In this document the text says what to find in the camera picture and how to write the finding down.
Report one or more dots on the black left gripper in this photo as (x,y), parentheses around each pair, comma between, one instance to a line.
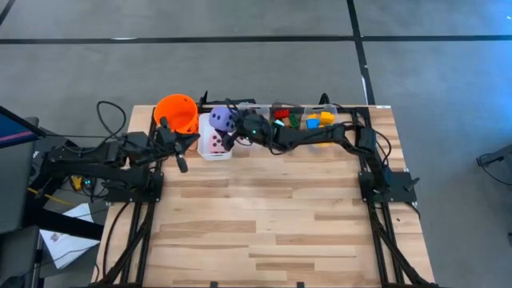
(168,145)

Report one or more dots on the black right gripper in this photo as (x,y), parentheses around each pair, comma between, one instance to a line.
(266,138)

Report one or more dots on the purple foam die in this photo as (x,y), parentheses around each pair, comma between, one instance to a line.
(220,118)

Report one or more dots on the pink foam die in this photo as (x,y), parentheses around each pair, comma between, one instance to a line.
(216,143)

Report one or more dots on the mint green toy block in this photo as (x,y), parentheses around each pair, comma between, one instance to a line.
(279,123)

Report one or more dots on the red toy block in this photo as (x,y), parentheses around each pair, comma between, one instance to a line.
(281,113)

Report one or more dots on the tall yellow toy block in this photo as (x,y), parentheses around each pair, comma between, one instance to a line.
(324,144)

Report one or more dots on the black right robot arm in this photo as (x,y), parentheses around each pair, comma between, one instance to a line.
(320,136)

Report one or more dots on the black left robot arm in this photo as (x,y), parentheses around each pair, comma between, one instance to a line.
(88,160)

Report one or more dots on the white plastic bin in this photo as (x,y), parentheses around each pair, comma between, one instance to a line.
(204,140)

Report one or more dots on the orange pumpkin bucket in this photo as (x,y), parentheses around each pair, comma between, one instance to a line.
(176,112)

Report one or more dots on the dark green toy block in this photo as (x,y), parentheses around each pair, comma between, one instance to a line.
(294,121)

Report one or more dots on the black floor stand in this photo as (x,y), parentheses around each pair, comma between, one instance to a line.
(64,224)

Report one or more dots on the white paper sheet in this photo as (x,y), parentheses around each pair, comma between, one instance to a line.
(68,244)

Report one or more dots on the blue screen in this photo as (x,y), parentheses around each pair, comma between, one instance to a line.
(16,130)

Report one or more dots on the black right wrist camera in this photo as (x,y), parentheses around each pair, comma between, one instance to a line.
(250,120)

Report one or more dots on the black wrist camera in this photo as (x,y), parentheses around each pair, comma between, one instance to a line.
(250,120)
(164,123)

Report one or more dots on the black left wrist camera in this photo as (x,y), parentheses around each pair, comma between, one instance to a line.
(164,123)

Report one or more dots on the black frame mount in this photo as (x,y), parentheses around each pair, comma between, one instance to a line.
(203,100)
(324,98)

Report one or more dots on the black aluminium frame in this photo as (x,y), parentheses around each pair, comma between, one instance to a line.
(140,240)
(377,240)

